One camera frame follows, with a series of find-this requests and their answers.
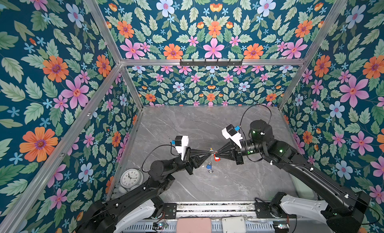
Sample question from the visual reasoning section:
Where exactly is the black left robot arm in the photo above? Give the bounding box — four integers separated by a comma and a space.
73, 147, 212, 233

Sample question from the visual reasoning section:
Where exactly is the pink box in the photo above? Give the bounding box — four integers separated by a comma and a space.
176, 218, 212, 233

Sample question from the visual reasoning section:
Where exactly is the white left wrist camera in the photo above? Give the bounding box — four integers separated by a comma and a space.
172, 135, 189, 160

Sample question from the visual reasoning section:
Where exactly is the right camera cable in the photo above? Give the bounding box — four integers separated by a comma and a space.
239, 104, 273, 131

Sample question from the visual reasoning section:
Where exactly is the green circuit board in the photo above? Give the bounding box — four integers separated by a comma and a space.
273, 223, 290, 233
152, 223, 169, 231

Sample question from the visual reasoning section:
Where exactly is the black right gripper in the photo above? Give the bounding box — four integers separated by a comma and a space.
214, 140, 266, 165

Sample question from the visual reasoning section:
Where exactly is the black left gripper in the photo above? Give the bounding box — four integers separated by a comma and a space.
166, 147, 211, 178

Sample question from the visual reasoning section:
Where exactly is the green circuit board right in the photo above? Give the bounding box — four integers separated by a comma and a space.
273, 223, 290, 233

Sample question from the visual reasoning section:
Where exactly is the camera cable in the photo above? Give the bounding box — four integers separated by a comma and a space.
239, 104, 273, 131
140, 139, 178, 173

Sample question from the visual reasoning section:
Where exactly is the aluminium front rail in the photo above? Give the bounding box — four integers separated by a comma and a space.
98, 201, 340, 221

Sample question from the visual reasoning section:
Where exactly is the white box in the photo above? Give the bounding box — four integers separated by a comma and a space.
222, 217, 247, 233

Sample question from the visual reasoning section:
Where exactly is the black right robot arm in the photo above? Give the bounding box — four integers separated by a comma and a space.
216, 120, 370, 233

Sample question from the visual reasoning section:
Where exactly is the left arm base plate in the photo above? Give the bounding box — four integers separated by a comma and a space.
155, 203, 178, 220

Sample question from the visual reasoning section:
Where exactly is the green circuit board left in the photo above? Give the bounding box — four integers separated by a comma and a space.
152, 223, 169, 231

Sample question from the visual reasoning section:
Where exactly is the white analog alarm clock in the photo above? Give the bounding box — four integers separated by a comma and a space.
120, 168, 144, 190

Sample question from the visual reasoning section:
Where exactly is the black wall hook rail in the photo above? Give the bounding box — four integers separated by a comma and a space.
179, 59, 243, 67

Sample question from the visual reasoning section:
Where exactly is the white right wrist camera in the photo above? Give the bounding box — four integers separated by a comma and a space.
222, 124, 243, 148

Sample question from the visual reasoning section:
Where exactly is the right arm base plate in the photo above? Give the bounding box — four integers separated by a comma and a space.
254, 202, 297, 219

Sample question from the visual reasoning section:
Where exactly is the left camera cable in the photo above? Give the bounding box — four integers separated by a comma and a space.
140, 139, 178, 173

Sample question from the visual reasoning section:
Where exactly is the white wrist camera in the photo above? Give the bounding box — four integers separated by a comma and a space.
172, 135, 189, 160
222, 124, 243, 148

